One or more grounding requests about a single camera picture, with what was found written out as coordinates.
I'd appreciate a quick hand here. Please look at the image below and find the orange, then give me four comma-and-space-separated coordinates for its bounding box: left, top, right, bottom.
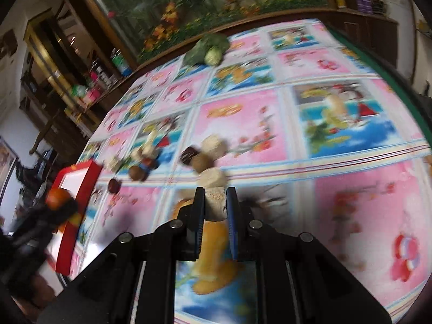
45, 188, 72, 211

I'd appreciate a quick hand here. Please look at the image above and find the white cake chunk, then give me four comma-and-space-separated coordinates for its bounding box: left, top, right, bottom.
205, 187, 227, 222

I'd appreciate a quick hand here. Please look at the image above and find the red white tray box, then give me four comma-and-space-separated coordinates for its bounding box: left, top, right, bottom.
48, 160, 102, 276

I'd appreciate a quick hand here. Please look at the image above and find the red date left front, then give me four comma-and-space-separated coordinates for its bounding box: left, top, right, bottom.
108, 178, 122, 195

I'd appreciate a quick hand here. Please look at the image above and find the brown kiwi fruit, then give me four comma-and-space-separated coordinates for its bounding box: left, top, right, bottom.
128, 165, 149, 181

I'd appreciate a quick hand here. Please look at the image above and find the white cake block left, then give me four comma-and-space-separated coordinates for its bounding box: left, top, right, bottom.
105, 156, 123, 173

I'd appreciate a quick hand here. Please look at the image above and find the red date centre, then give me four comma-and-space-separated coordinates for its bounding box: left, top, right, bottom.
141, 157, 159, 170

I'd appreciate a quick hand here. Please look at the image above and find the white cake block centre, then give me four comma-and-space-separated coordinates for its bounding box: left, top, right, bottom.
130, 147, 143, 162

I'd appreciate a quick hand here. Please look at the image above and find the small brown round fruit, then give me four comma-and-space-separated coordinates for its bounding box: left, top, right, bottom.
190, 153, 215, 174

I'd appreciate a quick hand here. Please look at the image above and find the dark red date right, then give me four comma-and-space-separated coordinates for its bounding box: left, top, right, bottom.
179, 146, 200, 166

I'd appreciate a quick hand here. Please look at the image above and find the colourful fruit-print tablecloth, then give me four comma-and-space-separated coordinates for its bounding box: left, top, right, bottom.
71, 19, 431, 322

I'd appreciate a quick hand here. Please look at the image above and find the wooden sideboard left shelf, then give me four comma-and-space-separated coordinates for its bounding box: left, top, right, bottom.
19, 7, 123, 155

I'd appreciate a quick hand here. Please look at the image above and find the green water bottle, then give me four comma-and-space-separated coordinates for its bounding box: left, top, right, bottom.
111, 48, 133, 77

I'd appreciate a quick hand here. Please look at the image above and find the green leafy bok choy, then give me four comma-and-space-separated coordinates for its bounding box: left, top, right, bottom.
184, 33, 230, 67

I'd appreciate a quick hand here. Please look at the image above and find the purple bottle pair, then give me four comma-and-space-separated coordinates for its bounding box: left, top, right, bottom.
356, 0, 373, 15

